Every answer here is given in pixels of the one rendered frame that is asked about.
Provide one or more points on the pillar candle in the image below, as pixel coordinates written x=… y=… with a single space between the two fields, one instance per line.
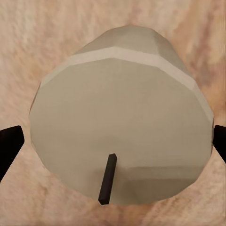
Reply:
x=122 y=120

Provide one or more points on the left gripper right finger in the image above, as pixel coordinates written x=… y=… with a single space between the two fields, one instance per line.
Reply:
x=219 y=140

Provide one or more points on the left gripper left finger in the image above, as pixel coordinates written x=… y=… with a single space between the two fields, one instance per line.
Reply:
x=11 y=141

